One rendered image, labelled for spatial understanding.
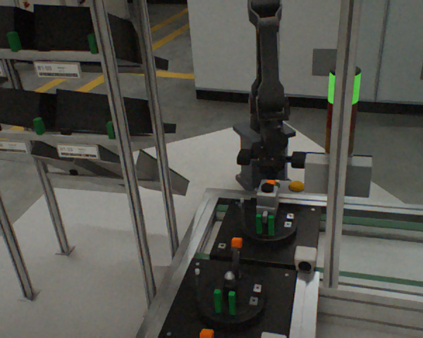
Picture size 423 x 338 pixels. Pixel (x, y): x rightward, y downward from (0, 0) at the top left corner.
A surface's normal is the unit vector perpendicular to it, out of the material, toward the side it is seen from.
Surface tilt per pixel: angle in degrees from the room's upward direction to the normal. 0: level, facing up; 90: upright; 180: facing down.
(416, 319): 90
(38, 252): 0
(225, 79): 90
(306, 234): 0
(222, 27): 90
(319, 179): 90
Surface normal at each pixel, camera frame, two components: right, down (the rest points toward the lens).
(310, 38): -0.38, 0.49
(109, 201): -0.07, -0.86
